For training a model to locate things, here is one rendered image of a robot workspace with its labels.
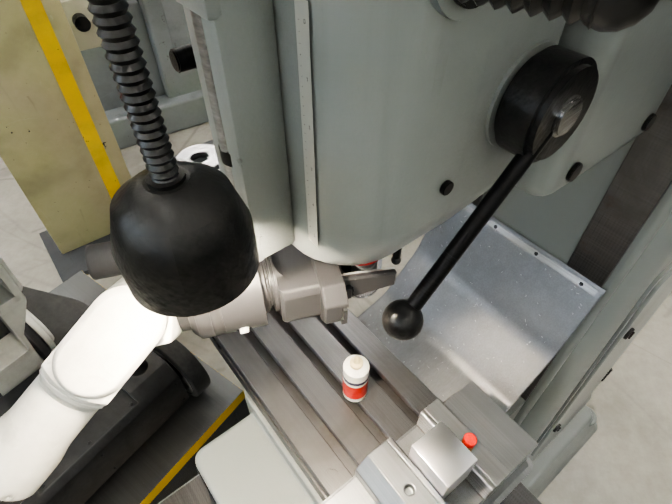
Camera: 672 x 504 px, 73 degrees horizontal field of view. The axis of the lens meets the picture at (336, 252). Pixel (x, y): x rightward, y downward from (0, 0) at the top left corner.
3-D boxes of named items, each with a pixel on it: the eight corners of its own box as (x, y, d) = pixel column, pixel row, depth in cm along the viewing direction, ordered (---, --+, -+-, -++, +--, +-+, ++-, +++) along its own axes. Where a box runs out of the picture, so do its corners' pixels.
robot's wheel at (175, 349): (156, 370, 134) (135, 332, 119) (170, 358, 136) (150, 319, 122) (204, 408, 126) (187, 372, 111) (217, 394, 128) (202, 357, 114)
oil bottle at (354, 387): (353, 407, 73) (355, 373, 65) (337, 389, 76) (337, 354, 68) (371, 393, 75) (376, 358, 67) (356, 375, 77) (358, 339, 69)
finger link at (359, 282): (392, 282, 50) (337, 294, 49) (395, 262, 48) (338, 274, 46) (397, 293, 49) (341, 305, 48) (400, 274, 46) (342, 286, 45)
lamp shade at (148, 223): (100, 278, 25) (48, 189, 21) (196, 206, 29) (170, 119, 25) (193, 340, 22) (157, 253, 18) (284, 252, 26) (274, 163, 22)
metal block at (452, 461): (439, 503, 56) (447, 488, 52) (405, 463, 59) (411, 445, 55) (467, 476, 58) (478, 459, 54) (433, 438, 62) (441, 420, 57)
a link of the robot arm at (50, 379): (180, 316, 41) (82, 435, 40) (189, 293, 49) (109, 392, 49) (117, 272, 39) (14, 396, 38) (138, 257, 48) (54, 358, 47)
